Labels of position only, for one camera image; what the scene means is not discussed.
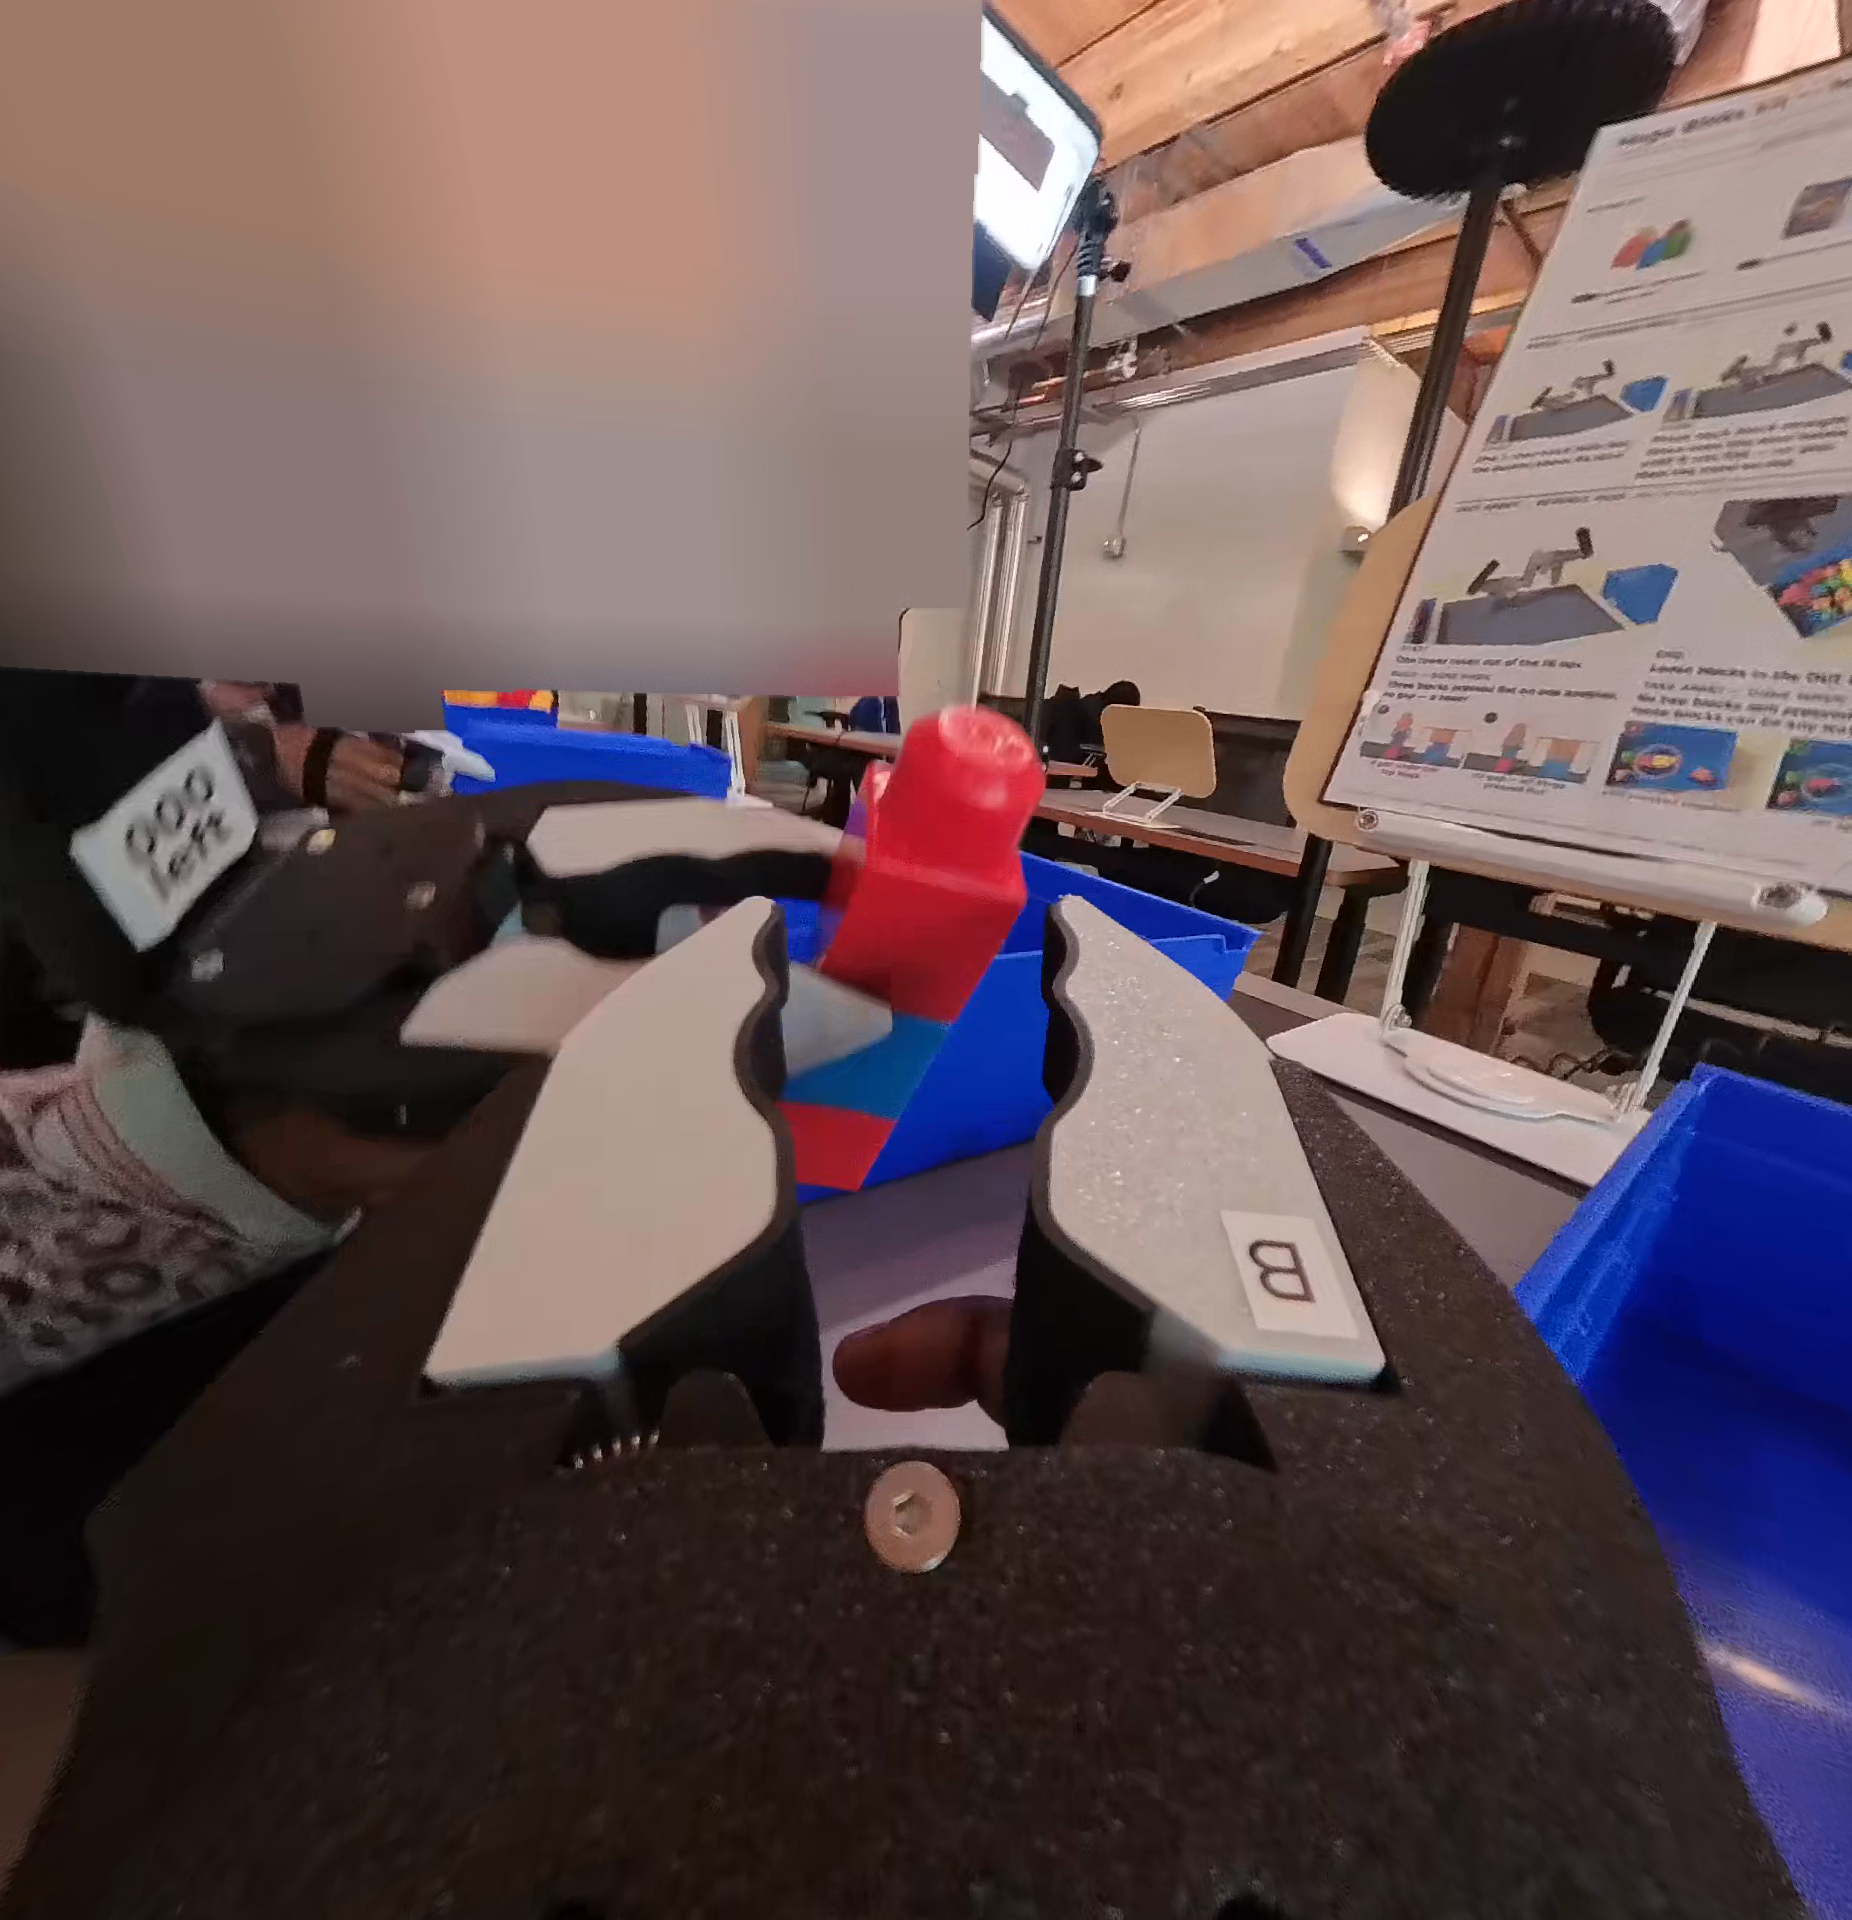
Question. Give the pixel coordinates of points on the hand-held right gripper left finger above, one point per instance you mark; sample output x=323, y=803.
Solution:
x=629, y=1186

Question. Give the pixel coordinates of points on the white poster stand base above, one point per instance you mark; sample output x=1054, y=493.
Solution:
x=1377, y=1074

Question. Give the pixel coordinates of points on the black office chair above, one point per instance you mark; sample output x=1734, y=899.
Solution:
x=1091, y=722

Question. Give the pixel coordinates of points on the wooden chair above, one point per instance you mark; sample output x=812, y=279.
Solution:
x=1158, y=748

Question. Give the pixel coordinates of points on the instruction poster board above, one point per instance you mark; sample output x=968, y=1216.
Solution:
x=1617, y=526

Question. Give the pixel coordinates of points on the LED light panel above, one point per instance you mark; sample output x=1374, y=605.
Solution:
x=1040, y=167

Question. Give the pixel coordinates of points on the small coloured block pile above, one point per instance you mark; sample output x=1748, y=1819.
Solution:
x=499, y=699

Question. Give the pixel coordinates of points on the person's left hand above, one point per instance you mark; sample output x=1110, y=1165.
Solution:
x=303, y=1155

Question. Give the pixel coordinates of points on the rectangular metal duct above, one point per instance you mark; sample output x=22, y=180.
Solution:
x=1242, y=279

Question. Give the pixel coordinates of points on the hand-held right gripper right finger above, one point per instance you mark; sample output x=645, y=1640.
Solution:
x=1196, y=1170

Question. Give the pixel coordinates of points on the blue mega block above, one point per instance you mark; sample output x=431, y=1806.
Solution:
x=881, y=1074

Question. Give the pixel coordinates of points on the black light stand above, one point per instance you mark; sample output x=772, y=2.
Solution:
x=1068, y=450

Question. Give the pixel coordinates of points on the blue plastic bin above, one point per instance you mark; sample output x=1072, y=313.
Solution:
x=987, y=1094
x=597, y=760
x=1739, y=1350

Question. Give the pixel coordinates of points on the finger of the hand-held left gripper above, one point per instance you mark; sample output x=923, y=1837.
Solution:
x=506, y=998
x=672, y=834

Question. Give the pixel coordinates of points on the black disc stand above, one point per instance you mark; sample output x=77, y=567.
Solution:
x=1511, y=90

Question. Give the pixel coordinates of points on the person's left forearm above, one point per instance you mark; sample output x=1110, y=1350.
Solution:
x=85, y=1246

